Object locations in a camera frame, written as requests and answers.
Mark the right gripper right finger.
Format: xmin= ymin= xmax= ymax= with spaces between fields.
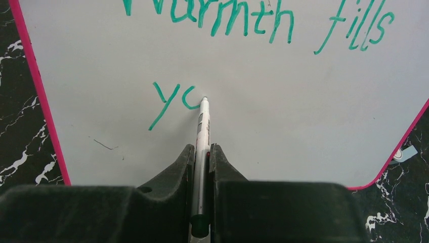
xmin=209 ymin=144 xmax=369 ymax=242

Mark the pink framed whiteboard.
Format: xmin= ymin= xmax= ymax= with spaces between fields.
xmin=8 ymin=0 xmax=429 ymax=243

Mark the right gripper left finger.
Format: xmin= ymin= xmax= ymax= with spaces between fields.
xmin=1 ymin=144 xmax=194 ymax=242

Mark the white green whiteboard marker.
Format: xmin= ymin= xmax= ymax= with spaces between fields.
xmin=190 ymin=97 xmax=210 ymax=238

